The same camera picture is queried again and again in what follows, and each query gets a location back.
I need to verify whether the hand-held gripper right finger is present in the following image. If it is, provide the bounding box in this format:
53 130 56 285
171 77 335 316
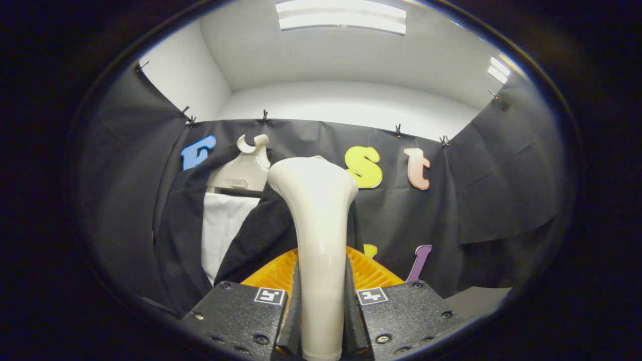
344 246 464 360

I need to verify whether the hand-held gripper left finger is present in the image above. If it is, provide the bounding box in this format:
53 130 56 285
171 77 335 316
178 248 301 361

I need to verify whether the black suit jacket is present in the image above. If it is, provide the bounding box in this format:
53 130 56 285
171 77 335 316
153 145 364 316

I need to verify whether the white shirt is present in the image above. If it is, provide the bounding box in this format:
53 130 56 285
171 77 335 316
201 192 261 285

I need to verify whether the white clothes hanger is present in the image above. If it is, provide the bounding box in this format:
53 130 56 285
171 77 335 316
207 134 271 196

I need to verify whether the black backdrop cloth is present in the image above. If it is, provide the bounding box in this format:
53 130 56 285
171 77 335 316
75 63 572 321

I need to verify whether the small ceiling light panel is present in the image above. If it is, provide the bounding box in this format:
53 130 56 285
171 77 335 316
488 56 511 84

